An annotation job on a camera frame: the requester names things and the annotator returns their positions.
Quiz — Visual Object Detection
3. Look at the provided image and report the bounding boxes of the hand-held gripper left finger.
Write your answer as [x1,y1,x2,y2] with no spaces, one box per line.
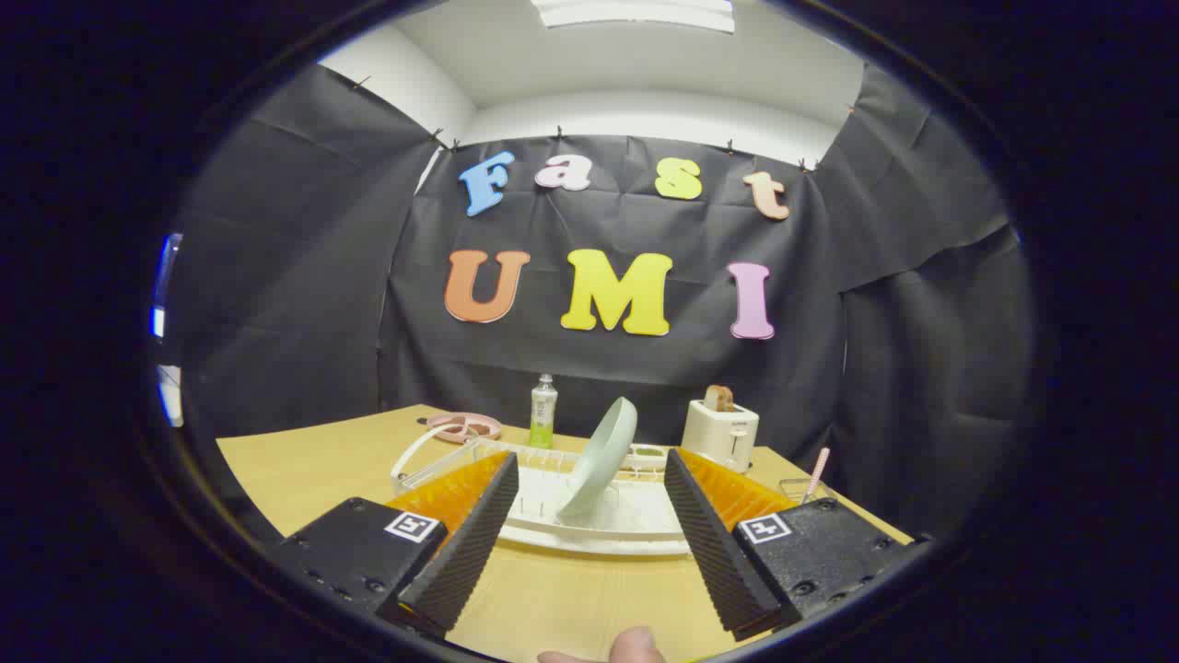
[267,449,521,641]

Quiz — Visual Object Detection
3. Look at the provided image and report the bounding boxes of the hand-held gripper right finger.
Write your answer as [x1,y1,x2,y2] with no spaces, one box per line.
[663,448,933,643]

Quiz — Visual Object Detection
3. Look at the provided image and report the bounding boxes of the white wire dish rack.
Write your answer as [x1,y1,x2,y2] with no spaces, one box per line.
[390,424,701,557]

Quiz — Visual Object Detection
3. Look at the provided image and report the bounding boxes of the clear wire mesh basket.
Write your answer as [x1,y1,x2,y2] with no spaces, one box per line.
[778,477,835,506]

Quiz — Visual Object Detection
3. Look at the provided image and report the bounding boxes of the pink checked handle spoon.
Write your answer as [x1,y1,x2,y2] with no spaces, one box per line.
[800,448,831,506]

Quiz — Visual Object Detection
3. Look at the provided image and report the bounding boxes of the pale green plate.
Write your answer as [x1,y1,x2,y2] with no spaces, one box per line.
[555,397,638,519]

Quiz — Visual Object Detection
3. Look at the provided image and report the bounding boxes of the pink oval dish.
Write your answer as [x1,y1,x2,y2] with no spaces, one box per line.
[426,412,503,445]

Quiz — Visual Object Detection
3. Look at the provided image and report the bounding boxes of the cream white toaster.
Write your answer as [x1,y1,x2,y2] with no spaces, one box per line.
[682,400,760,474]

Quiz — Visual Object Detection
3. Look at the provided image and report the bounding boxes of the clear bottle with green liquid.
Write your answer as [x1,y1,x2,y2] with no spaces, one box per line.
[528,374,559,450]

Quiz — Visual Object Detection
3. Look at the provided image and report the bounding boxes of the black backdrop cloth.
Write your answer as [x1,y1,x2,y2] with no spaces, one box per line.
[170,63,1033,544]

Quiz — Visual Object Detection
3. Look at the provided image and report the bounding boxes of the white ceiling light panel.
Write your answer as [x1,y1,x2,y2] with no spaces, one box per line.
[531,0,736,34]

